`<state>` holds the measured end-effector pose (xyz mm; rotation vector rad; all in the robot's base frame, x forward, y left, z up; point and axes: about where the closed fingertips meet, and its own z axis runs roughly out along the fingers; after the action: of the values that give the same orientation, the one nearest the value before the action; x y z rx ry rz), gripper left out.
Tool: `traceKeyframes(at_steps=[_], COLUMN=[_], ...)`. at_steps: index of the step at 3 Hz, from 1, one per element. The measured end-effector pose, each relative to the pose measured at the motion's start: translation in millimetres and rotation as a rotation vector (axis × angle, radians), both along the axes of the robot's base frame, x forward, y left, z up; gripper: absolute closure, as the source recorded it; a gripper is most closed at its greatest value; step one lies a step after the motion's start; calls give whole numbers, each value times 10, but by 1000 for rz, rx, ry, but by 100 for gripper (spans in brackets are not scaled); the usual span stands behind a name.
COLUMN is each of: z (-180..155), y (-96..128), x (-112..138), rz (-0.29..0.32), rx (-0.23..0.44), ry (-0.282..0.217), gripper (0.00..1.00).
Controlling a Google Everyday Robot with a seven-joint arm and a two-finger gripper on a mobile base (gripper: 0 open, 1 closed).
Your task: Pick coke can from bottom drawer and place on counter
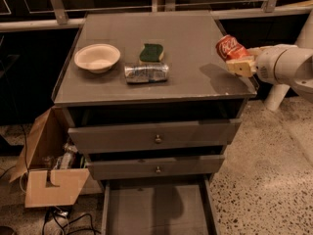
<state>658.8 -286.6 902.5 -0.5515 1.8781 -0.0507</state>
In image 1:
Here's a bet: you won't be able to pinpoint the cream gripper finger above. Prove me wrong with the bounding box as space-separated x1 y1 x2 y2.
226 58 256 77
247 46 268 57

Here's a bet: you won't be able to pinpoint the red coke can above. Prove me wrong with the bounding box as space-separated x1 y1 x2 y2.
215 34 249 61

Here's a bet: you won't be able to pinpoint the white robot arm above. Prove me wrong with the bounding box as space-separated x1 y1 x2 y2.
226 44 313 103

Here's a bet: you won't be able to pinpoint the grey top drawer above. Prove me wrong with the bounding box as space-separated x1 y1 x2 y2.
68 118 242 154

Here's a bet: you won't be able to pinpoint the grey drawer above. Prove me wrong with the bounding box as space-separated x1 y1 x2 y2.
101 175 221 235
68 118 242 154
87 155 225 180

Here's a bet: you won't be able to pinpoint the silver crushed can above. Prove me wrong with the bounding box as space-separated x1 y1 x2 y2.
124 63 169 83

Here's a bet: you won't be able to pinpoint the grey drawer cabinet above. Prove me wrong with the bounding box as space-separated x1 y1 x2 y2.
51 10 260 181

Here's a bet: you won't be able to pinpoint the grey middle drawer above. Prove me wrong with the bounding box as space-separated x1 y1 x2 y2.
87 155 225 180

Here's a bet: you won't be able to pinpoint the grey bottom drawer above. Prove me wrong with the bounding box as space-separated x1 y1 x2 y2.
101 175 221 235

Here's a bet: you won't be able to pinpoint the green yellow sponge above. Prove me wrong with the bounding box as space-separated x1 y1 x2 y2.
139 43 164 64

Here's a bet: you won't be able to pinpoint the metal window railing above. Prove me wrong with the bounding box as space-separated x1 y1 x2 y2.
0 0 313 32

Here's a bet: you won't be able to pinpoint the white paper bowl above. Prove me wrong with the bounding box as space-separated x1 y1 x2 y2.
74 44 120 73

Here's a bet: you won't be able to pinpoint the plastic bottles in box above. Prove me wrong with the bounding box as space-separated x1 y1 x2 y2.
42 143 81 169

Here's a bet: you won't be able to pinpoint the brown cardboard box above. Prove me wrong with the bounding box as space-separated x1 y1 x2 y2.
10 107 102 208

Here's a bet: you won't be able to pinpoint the black floor cables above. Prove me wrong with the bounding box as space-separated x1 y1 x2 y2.
40 206 102 235

